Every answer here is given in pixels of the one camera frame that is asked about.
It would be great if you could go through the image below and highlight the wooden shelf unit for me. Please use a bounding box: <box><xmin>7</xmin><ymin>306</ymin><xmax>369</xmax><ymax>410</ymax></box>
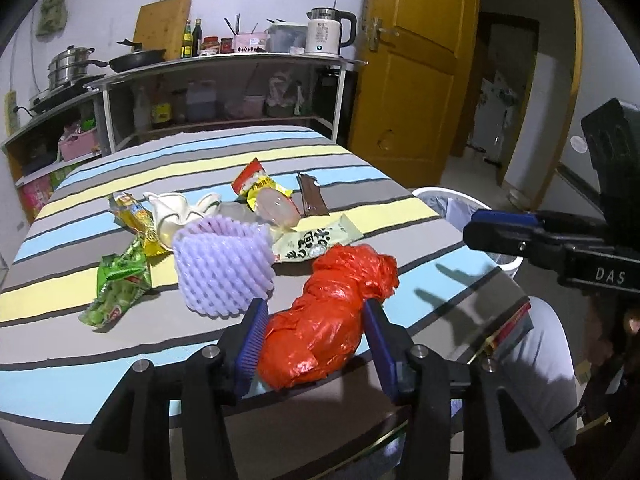
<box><xmin>1</xmin><ymin>95</ymin><xmax>108</xmax><ymax>222</ymax></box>

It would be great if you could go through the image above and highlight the long yellow snack packet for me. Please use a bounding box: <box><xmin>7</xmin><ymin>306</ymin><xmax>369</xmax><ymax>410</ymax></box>
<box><xmin>109</xmin><ymin>192</ymin><xmax>171</xmax><ymax>257</ymax></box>

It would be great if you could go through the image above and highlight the green snack packet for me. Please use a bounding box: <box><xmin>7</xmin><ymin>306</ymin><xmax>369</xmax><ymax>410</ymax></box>
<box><xmin>78</xmin><ymin>237</ymin><xmax>152</xmax><ymax>332</ymax></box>

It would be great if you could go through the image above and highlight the pink utensil holder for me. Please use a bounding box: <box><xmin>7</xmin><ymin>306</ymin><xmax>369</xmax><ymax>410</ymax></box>
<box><xmin>232</xmin><ymin>32</ymin><xmax>270</xmax><ymax>54</ymax></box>

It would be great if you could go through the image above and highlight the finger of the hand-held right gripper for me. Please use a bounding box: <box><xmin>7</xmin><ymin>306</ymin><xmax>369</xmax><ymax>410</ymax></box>
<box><xmin>470</xmin><ymin>209</ymin><xmax>606</xmax><ymax>235</ymax></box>
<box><xmin>462</xmin><ymin>221</ymin><xmax>568</xmax><ymax>273</ymax></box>

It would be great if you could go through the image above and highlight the yellow power strip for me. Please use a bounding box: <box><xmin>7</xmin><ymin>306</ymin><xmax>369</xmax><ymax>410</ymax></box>
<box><xmin>4</xmin><ymin>91</ymin><xmax>18</xmax><ymax>136</ymax></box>

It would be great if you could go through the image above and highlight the red and yellow box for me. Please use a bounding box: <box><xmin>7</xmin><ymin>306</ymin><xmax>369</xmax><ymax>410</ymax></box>
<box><xmin>487</xmin><ymin>302</ymin><xmax>532</xmax><ymax>357</ymax></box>

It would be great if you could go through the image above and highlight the induction cooker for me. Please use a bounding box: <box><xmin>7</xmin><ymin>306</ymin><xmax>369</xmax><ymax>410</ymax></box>
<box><xmin>29</xmin><ymin>82</ymin><xmax>97</xmax><ymax>112</ymax></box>

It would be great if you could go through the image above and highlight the crumpled plastic bag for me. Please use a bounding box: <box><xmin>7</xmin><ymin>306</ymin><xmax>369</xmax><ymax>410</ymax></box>
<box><xmin>265</xmin><ymin>72</ymin><xmax>306</xmax><ymax>117</ymax></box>

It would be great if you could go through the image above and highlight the dark liquid jug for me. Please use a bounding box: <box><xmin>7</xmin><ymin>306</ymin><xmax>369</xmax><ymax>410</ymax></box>
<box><xmin>186</xmin><ymin>80</ymin><xmax>218</xmax><ymax>122</ymax></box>

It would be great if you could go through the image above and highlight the pink box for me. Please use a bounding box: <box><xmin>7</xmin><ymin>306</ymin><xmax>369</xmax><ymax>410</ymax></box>
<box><xmin>21</xmin><ymin>180</ymin><xmax>53</xmax><ymax>221</ymax></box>

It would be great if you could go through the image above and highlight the red and yellow snack packet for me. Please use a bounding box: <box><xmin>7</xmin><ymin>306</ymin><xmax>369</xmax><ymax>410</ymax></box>
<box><xmin>231</xmin><ymin>157</ymin><xmax>294</xmax><ymax>211</ymax></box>

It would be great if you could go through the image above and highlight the clear jelly cup red lid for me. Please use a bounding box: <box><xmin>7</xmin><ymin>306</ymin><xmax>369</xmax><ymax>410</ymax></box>
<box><xmin>247</xmin><ymin>187</ymin><xmax>302</xmax><ymax>233</ymax></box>

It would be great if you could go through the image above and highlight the wooden cutting board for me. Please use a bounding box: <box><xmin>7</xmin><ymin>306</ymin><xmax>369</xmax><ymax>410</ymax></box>
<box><xmin>132</xmin><ymin>0</ymin><xmax>193</xmax><ymax>60</ymax></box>

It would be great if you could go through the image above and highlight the yellow label bottle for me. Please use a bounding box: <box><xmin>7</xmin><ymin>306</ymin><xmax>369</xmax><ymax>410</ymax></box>
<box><xmin>150</xmin><ymin>87</ymin><xmax>173</xmax><ymax>128</ymax></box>

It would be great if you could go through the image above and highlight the green hanging cloth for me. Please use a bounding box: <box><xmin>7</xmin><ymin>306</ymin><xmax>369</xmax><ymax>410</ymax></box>
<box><xmin>36</xmin><ymin>0</ymin><xmax>71</xmax><ymax>37</ymax></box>

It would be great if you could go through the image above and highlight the purple foam fruit net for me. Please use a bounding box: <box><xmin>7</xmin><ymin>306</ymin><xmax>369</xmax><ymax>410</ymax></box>
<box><xmin>172</xmin><ymin>214</ymin><xmax>276</xmax><ymax>317</ymax></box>

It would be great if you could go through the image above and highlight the person's leg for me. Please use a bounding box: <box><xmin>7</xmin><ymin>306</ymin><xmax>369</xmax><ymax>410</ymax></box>
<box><xmin>500</xmin><ymin>296</ymin><xmax>582</xmax><ymax>443</ymax></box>

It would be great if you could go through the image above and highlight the black frying pan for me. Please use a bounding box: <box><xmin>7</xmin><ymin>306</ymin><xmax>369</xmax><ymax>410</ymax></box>
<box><xmin>80</xmin><ymin>48</ymin><xmax>167</xmax><ymax>74</ymax></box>

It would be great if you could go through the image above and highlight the striped tablecloth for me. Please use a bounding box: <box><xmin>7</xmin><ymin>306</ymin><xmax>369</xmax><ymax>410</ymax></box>
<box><xmin>0</xmin><ymin>125</ymin><xmax>532</xmax><ymax>480</ymax></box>

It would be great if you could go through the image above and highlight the steel steamer pot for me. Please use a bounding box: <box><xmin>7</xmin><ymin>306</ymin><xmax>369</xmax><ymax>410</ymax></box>
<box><xmin>48</xmin><ymin>46</ymin><xmax>96</xmax><ymax>87</ymax></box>

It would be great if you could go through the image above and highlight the clear plastic container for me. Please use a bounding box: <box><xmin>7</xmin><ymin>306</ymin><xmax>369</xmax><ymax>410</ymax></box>
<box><xmin>267</xmin><ymin>22</ymin><xmax>308</xmax><ymax>54</ymax></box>

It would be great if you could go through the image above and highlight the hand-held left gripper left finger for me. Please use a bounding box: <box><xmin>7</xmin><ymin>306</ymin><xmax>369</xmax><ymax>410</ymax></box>
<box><xmin>62</xmin><ymin>298</ymin><xmax>269</xmax><ymax>480</ymax></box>

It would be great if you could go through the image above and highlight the beige tea packet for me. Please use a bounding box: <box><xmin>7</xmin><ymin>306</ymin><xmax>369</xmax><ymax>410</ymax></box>
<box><xmin>271</xmin><ymin>212</ymin><xmax>364</xmax><ymax>264</ymax></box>

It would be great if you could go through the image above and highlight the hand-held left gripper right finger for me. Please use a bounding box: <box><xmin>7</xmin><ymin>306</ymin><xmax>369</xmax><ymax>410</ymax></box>
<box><xmin>362</xmin><ymin>300</ymin><xmax>576</xmax><ymax>480</ymax></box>

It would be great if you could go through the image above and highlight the yellow wooden door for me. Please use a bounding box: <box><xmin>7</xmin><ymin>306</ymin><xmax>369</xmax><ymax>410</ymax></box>
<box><xmin>347</xmin><ymin>0</ymin><xmax>482</xmax><ymax>188</ymax></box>

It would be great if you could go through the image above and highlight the white electric kettle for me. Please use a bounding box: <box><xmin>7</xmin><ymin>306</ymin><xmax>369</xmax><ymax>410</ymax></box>
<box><xmin>305</xmin><ymin>7</ymin><xmax>358</xmax><ymax>56</ymax></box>

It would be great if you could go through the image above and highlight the pink basket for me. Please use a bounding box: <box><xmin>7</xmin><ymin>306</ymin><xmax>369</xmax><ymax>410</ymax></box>
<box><xmin>57</xmin><ymin>130</ymin><xmax>101</xmax><ymax>162</ymax></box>

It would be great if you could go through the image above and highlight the brown wrapper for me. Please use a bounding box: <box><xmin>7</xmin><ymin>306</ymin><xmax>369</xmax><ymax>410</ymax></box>
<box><xmin>296</xmin><ymin>171</ymin><xmax>329</xmax><ymax>218</ymax></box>

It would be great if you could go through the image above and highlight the steel kitchen rack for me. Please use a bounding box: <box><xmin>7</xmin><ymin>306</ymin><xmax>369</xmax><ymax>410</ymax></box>
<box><xmin>82</xmin><ymin>52</ymin><xmax>368</xmax><ymax>157</ymax></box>

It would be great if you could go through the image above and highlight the clear plastic bottle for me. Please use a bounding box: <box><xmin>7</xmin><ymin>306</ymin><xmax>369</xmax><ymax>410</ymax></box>
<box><xmin>132</xmin><ymin>85</ymin><xmax>151</xmax><ymax>131</ymax></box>

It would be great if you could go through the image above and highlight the crushed white paper cup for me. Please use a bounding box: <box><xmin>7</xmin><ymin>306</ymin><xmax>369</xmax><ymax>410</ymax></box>
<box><xmin>143</xmin><ymin>192</ymin><xmax>221</xmax><ymax>248</ymax></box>

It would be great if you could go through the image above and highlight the red plastic bag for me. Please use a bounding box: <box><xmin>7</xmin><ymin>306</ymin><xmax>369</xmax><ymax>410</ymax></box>
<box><xmin>257</xmin><ymin>243</ymin><xmax>400</xmax><ymax>391</ymax></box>

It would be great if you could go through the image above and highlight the white trash bin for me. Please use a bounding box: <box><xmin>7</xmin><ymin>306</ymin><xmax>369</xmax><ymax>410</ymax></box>
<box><xmin>411</xmin><ymin>186</ymin><xmax>523</xmax><ymax>278</ymax></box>

